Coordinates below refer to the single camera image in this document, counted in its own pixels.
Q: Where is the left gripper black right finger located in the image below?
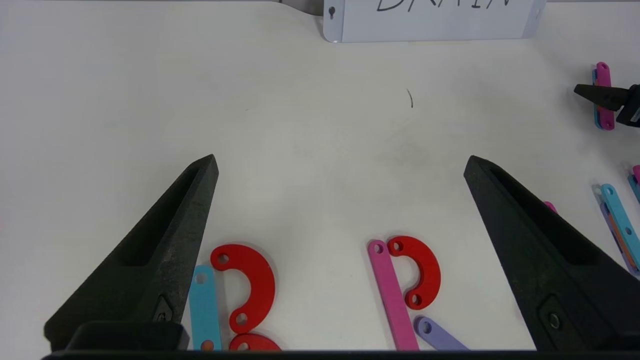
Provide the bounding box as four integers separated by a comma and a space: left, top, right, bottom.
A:
463, 155, 640, 350

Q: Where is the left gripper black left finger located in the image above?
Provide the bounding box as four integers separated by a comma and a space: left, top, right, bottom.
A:
44, 153, 220, 346

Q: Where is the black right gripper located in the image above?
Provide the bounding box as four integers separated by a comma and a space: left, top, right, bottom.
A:
573, 83, 640, 129

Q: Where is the short pink plastic bar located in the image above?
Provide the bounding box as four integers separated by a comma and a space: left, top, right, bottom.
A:
592, 61, 616, 132

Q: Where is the small red curved piece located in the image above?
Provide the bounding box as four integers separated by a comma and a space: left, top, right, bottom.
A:
387, 235, 442, 311

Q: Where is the short purple plastic bar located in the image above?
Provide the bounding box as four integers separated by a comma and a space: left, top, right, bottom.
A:
413, 315, 469, 351

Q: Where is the white BRAIN word card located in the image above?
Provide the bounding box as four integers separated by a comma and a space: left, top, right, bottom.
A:
322, 0, 547, 44

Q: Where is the long blue plastic bar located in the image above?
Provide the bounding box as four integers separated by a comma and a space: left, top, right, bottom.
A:
188, 264, 223, 351

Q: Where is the long blue bar orange dot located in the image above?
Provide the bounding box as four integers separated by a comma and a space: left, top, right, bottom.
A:
594, 183, 640, 277

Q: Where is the large red curved piece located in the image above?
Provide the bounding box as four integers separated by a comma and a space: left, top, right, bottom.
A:
228, 332, 282, 351
209, 243, 277, 335

